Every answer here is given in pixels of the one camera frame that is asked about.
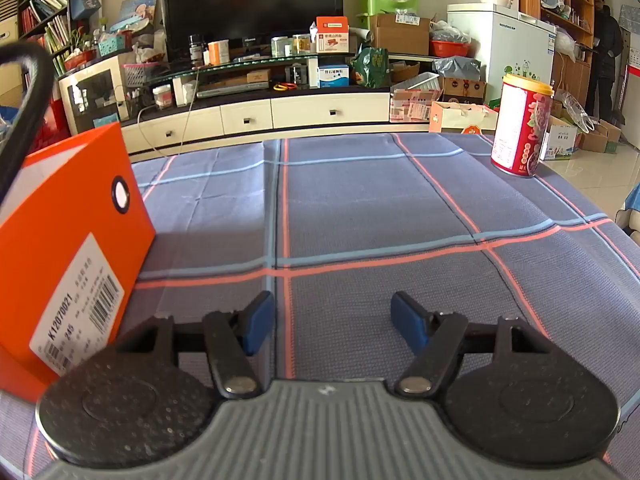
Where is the blue hanging bag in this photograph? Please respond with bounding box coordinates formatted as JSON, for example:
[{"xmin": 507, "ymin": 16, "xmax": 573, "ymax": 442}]
[{"xmin": 70, "ymin": 0, "xmax": 102, "ymax": 21}]

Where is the white chest freezer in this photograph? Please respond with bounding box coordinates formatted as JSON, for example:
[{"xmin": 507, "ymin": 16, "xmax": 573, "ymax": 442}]
[{"xmin": 446, "ymin": 3, "xmax": 557, "ymax": 111}]

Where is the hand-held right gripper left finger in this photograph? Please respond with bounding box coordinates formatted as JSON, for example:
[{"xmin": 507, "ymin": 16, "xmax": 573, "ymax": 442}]
[{"xmin": 117, "ymin": 290, "xmax": 275, "ymax": 402}]

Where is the white glass door cabinet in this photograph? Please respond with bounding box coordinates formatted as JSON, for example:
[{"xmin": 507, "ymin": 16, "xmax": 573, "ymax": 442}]
[{"xmin": 59, "ymin": 54, "xmax": 133, "ymax": 134}]

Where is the orange white medicine box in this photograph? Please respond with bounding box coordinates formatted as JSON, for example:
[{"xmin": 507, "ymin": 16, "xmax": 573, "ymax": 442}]
[{"xmin": 316, "ymin": 16, "xmax": 350, "ymax": 54}]

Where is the black flat television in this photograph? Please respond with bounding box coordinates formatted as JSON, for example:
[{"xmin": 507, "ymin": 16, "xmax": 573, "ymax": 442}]
[{"xmin": 160, "ymin": 0, "xmax": 346, "ymax": 63}]

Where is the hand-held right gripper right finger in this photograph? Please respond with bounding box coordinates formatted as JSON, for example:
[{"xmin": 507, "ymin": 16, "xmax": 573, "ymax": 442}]
[{"xmin": 390, "ymin": 291, "xmax": 551, "ymax": 397}]

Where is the red printed can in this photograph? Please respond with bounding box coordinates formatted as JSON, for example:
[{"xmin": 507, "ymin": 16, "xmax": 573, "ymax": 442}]
[{"xmin": 490, "ymin": 73, "xmax": 555, "ymax": 180}]

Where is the bookshelf with books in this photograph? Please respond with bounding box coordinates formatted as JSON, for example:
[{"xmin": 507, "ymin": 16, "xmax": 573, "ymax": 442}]
[{"xmin": 17, "ymin": 0, "xmax": 76, "ymax": 77}]

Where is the brown cardboard box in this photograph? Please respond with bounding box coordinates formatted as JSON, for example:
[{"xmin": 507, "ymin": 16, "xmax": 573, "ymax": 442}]
[{"xmin": 370, "ymin": 12, "xmax": 433, "ymax": 56}]

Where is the orange cardboard box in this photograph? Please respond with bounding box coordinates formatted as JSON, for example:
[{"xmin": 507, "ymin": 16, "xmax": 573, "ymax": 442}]
[{"xmin": 0, "ymin": 122, "xmax": 157, "ymax": 403}]

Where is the black curved bar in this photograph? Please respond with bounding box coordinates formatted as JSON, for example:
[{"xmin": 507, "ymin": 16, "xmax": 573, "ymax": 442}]
[{"xmin": 0, "ymin": 42, "xmax": 55, "ymax": 201}]

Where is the white television stand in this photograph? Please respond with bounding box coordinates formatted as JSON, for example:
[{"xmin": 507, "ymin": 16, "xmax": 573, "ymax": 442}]
[{"xmin": 122, "ymin": 52, "xmax": 436, "ymax": 157}]

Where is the white orange gift box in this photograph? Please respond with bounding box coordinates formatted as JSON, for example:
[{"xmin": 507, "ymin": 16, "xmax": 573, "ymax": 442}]
[{"xmin": 430, "ymin": 101, "xmax": 501, "ymax": 135}]

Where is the white cable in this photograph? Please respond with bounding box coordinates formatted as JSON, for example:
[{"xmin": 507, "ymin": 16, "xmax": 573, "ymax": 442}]
[{"xmin": 137, "ymin": 66, "xmax": 202, "ymax": 157}]

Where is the teal plastic basket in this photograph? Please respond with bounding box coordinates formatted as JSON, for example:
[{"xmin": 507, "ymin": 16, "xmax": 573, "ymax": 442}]
[{"xmin": 97, "ymin": 35, "xmax": 133, "ymax": 57}]

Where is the blue white small box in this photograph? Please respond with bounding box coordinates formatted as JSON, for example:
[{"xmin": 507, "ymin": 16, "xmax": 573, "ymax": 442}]
[{"xmin": 318, "ymin": 66, "xmax": 350, "ymax": 89}]

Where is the green printed bag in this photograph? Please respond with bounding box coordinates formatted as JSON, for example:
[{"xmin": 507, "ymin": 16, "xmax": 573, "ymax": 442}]
[{"xmin": 351, "ymin": 47, "xmax": 390, "ymax": 89}]

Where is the red plastic basin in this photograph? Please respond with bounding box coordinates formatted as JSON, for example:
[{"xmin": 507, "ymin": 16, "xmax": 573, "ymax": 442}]
[{"xmin": 429, "ymin": 39, "xmax": 471, "ymax": 59}]

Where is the pink plastic basket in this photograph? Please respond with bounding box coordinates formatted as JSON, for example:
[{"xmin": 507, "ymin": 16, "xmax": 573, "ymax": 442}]
[{"xmin": 124, "ymin": 62, "xmax": 160, "ymax": 86}]

